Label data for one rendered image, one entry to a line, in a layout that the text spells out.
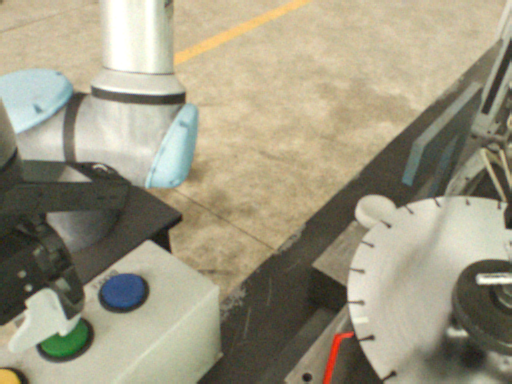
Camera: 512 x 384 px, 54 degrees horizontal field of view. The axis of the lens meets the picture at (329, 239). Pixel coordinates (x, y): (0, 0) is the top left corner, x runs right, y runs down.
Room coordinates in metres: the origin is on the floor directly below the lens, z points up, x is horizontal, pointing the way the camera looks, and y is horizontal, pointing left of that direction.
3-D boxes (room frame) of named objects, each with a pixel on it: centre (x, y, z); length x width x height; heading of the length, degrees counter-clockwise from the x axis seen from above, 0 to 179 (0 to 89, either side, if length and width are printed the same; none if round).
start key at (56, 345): (0.23, 0.23, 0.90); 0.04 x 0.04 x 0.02
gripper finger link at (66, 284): (0.22, 0.21, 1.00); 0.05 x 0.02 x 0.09; 65
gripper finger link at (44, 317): (0.20, 0.22, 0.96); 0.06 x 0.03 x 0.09; 155
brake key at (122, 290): (0.29, 0.20, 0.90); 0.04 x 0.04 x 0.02
